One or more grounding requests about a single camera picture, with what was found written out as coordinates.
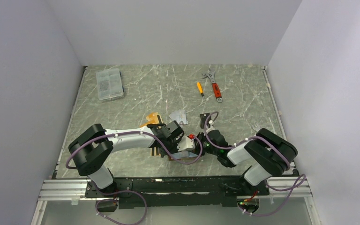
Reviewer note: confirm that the black card wallet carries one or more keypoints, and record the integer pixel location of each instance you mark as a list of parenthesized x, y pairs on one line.
[(203, 120)]

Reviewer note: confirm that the silver combination wrench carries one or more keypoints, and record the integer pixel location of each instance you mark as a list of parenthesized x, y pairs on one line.
[(256, 127)]

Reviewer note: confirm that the gold card with stripes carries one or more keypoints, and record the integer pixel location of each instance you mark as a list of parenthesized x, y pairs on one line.
[(155, 151)]

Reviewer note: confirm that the gold card stack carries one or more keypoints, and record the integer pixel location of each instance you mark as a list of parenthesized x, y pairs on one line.
[(153, 118)]

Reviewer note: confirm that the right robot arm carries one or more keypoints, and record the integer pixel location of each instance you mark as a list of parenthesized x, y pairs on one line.
[(272, 154)]

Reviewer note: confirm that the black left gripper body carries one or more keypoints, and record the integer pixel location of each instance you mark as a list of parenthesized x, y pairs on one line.
[(174, 146)]

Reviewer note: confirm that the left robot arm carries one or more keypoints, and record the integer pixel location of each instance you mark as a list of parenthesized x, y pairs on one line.
[(91, 149)]

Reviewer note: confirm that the brown leather card holder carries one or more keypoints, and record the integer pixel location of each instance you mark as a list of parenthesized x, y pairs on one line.
[(185, 157)]

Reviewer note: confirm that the clear plastic parts box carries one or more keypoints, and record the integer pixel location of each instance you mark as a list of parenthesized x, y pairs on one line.
[(109, 84)]

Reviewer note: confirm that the black aluminium base frame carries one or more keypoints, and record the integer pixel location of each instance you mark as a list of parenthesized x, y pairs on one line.
[(169, 191)]

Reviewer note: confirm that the red adjustable wrench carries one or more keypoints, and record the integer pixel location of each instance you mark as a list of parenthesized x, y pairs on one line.
[(216, 90)]

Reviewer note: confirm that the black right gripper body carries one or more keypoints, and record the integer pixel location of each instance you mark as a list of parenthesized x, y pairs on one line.
[(205, 145)]

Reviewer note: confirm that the orange handle screwdriver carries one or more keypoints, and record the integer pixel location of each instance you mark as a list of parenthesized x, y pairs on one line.
[(200, 89)]

